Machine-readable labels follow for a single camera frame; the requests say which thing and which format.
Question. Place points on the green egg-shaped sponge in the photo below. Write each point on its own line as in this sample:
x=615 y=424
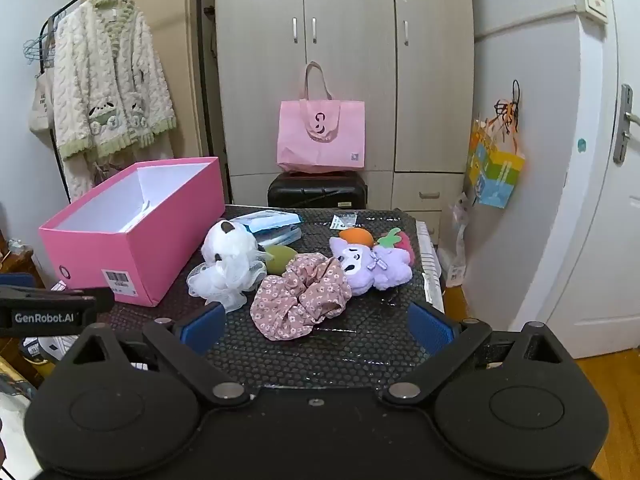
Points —
x=277 y=260

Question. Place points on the white hanging paper tags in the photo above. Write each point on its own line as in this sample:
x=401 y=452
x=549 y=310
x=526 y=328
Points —
x=460 y=220

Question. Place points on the brown wooden furniture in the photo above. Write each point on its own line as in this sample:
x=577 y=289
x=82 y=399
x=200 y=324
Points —
x=20 y=265

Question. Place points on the beige canvas tote bag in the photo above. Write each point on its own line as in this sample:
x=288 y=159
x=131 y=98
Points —
x=41 y=105

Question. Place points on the red strawberry plush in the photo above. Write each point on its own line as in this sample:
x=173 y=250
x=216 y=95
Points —
x=406 y=247

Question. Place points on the purple plush toy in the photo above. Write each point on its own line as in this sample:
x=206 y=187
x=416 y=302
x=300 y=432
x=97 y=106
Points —
x=380 y=270

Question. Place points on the small printed packet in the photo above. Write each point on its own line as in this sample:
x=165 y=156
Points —
x=344 y=220

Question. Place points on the cream knitted cardigan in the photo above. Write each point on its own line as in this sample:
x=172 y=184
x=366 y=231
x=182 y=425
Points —
x=95 y=90

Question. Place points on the white door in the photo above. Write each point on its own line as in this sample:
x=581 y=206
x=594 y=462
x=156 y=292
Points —
x=600 y=210

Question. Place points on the white striped cloth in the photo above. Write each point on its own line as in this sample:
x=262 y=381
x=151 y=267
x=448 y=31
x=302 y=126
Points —
x=430 y=255

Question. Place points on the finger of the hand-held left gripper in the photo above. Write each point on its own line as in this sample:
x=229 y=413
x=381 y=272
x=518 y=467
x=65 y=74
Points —
x=105 y=301

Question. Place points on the white plush toy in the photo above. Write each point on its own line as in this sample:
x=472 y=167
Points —
x=227 y=250

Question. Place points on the pink tote bag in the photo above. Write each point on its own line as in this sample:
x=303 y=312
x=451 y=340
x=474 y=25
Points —
x=320 y=135

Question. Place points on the orange egg-shaped sponge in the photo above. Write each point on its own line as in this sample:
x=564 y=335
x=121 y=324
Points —
x=356 y=236

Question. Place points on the beige wooden wardrobe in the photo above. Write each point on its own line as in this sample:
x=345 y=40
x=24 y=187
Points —
x=350 y=35

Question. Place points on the black suitcase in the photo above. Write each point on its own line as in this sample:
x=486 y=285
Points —
x=315 y=190

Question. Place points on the white shoe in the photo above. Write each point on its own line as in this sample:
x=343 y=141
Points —
x=45 y=350

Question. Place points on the white wall box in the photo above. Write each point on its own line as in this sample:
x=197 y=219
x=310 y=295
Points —
x=590 y=2

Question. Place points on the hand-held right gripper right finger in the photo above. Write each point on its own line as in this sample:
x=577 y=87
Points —
x=432 y=327

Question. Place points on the teal round sticker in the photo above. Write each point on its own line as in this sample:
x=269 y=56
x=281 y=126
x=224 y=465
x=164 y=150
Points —
x=582 y=145

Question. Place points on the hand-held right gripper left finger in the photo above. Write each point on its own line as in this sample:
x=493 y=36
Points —
x=205 y=327

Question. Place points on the pink floral scrunchie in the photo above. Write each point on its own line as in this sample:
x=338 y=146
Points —
x=300 y=300

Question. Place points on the pink cardboard box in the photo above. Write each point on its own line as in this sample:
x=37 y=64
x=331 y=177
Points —
x=100 y=245

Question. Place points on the colourful paper gift bag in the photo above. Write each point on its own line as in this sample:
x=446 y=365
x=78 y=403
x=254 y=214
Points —
x=495 y=170

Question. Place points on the blue white tissue packet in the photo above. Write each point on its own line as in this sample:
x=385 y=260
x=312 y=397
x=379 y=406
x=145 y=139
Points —
x=270 y=222

